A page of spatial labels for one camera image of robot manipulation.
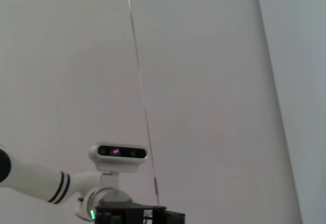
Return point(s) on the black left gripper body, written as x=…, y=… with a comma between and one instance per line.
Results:
x=122, y=213

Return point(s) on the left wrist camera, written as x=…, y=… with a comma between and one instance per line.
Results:
x=117, y=164

